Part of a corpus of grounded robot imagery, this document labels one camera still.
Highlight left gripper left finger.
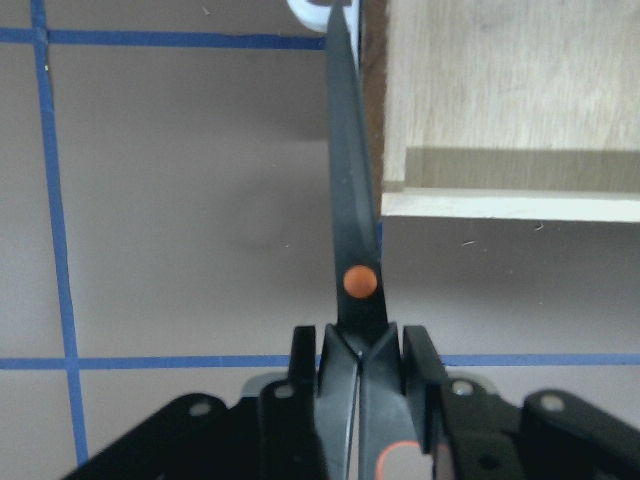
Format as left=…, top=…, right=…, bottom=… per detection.
left=258, top=326, right=325, bottom=479

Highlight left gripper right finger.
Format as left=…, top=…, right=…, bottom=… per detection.
left=402, top=326, right=449, bottom=455

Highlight orange grey scissors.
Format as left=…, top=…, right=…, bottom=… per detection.
left=315, top=1, right=420, bottom=479

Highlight wooden drawer with white handle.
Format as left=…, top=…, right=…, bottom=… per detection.
left=287, top=0, right=640, bottom=224

